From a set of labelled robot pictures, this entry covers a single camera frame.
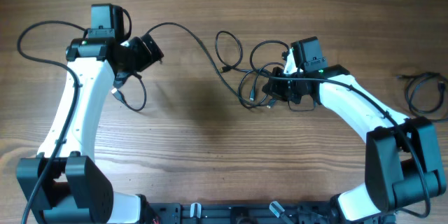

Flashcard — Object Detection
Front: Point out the black camera cable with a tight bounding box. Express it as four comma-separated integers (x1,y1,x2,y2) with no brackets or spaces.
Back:
248,39,431,218
16,20,88,224

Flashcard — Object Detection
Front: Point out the black right camera cable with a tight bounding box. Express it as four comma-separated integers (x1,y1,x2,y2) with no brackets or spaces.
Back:
248,39,431,218

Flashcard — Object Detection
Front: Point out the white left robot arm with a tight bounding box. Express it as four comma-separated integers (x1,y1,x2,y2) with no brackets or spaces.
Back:
16,3,162,224

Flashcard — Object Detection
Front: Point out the black left camera cable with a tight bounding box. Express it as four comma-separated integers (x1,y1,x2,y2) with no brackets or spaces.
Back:
16,20,88,224

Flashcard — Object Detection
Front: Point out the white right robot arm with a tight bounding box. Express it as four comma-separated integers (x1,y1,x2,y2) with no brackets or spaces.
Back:
262,37,447,223

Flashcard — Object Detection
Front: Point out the black USB cable bundle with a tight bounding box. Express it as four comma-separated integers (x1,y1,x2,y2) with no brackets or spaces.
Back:
111,22,262,113

